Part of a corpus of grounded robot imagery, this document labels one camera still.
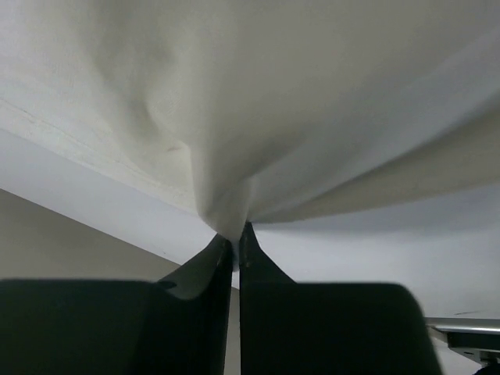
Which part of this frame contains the white t shirt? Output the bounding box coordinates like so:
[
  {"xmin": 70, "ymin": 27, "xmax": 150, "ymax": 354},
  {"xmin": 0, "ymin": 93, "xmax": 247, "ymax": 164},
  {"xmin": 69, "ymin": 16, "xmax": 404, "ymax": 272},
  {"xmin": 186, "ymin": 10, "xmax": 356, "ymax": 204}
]
[{"xmin": 1, "ymin": 1, "xmax": 499, "ymax": 239}]

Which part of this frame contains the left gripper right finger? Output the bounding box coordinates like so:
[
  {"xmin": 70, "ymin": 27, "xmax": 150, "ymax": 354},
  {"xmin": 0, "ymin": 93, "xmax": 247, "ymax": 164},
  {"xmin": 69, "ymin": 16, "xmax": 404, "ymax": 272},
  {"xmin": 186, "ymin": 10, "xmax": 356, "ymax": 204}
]
[{"xmin": 239, "ymin": 223, "xmax": 441, "ymax": 374}]

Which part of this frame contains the aluminium table edge rail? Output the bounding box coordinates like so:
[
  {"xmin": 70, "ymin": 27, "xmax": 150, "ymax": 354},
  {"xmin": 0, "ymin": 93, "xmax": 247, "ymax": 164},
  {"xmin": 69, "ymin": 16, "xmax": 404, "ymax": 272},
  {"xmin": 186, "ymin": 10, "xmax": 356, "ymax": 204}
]
[{"xmin": 426, "ymin": 317, "xmax": 499, "ymax": 366}]

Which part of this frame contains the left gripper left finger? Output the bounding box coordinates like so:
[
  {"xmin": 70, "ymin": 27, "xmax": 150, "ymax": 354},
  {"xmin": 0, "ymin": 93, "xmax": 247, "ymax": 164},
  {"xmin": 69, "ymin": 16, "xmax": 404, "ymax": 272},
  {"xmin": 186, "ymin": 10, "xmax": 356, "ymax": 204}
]
[{"xmin": 1, "ymin": 236, "xmax": 233, "ymax": 374}]

